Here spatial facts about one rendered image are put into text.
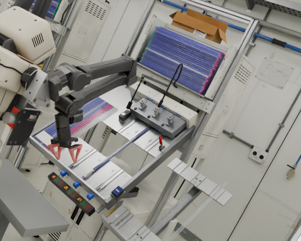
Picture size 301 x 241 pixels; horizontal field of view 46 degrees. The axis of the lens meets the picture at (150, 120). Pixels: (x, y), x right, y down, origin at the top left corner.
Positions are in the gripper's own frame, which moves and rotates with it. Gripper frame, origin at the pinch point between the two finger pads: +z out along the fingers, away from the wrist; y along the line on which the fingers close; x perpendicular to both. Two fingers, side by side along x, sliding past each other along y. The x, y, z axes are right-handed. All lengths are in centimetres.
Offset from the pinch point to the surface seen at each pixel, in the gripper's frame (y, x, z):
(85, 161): 21.0, -34.0, 15.6
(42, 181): 144, -106, 77
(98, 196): 2.6, -20.8, 26.6
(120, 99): 30, -82, -10
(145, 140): -1, -62, 9
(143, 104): 7, -74, -10
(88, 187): 9.7, -21.8, 23.8
